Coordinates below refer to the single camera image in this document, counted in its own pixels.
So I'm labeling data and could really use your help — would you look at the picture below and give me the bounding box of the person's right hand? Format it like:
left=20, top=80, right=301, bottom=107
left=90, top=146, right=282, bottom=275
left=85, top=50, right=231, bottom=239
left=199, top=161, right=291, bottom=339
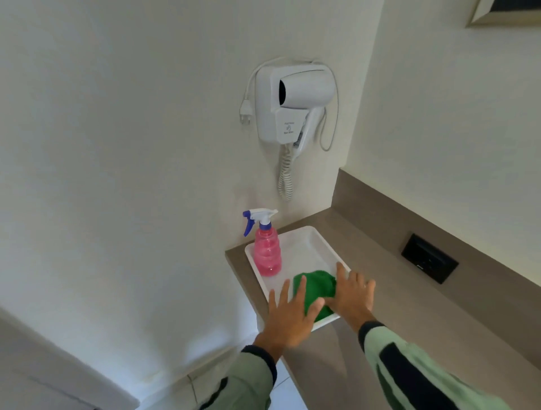
left=324, top=262, right=377, bottom=333

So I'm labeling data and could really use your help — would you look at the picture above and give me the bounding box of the person's left hand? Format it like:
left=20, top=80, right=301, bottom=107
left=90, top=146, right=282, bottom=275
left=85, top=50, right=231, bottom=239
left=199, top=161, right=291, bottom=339
left=254, top=276, right=326, bottom=354

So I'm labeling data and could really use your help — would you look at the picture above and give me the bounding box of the person's left forearm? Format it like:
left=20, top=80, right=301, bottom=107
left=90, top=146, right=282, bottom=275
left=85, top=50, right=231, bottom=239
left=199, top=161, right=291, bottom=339
left=198, top=344, right=278, bottom=410

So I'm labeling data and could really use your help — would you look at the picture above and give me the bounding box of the person's right forearm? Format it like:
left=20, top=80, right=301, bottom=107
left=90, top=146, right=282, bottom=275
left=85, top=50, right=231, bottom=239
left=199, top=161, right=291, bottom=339
left=358, top=320, right=513, bottom=410

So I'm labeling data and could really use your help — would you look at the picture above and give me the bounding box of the green cloth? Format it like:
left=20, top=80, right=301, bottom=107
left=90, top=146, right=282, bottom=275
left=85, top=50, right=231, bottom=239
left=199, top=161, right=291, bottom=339
left=292, top=270, right=338, bottom=324

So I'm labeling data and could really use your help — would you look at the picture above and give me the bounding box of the pink spray bottle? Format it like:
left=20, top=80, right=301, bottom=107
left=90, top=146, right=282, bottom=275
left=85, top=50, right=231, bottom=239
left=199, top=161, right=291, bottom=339
left=242, top=208, right=283, bottom=278

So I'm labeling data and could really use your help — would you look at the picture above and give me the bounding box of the white plastic tray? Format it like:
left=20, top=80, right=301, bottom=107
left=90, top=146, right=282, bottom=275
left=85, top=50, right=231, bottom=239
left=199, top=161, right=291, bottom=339
left=244, top=226, right=352, bottom=333

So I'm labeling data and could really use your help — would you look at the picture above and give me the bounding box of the white hair dryer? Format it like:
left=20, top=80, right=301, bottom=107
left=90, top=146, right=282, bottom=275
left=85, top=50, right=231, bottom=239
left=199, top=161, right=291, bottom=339
left=277, top=69, right=337, bottom=159

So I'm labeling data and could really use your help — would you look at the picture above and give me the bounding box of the black wall socket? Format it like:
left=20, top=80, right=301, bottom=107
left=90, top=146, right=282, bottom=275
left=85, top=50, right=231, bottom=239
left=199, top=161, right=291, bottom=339
left=401, top=233, right=460, bottom=285

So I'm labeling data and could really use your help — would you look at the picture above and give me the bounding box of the white coiled cord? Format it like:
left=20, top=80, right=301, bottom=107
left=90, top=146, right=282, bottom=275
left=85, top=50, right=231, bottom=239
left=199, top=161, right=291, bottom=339
left=277, top=143, right=296, bottom=202

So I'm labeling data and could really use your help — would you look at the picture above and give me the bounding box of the white hair dryer wall holder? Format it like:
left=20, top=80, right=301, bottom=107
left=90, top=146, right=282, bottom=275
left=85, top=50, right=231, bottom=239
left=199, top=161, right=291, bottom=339
left=254, top=63, right=335, bottom=145

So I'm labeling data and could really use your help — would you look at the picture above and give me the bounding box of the white power cable with plug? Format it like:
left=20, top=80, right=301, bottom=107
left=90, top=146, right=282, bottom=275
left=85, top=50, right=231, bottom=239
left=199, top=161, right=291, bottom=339
left=239, top=57, right=340, bottom=153

